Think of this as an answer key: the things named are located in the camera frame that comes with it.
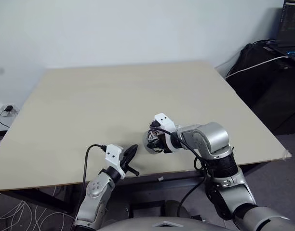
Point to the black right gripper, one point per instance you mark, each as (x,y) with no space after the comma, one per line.
(164,142)

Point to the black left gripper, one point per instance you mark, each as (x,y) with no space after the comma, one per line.
(124,167)

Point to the silver motor housing cover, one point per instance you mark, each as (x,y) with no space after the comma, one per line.
(147,140)

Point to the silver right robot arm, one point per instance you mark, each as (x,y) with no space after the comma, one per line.
(215,137)

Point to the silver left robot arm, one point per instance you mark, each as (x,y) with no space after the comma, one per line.
(97,190)

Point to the small white tape piece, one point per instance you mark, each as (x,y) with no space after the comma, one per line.
(160,178)

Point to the dark rounded shape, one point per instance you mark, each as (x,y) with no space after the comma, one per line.
(174,208)

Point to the silver robot torso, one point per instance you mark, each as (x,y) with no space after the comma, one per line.
(142,223)

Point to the large black bag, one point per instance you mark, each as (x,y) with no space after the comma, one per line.
(270,93)

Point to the black plug adapter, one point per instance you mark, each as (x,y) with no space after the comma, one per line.
(9,108)

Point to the clear tape table corner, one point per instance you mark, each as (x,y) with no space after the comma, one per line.
(286,154)

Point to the black laptop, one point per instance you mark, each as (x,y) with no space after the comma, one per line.
(292,21)

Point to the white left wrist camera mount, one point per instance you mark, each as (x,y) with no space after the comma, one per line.
(112,152)

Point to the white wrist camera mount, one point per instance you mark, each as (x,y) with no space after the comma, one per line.
(112,152)
(164,119)

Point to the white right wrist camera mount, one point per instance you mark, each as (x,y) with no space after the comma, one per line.
(164,119)

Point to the black metal table frame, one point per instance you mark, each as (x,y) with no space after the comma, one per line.
(41,201)

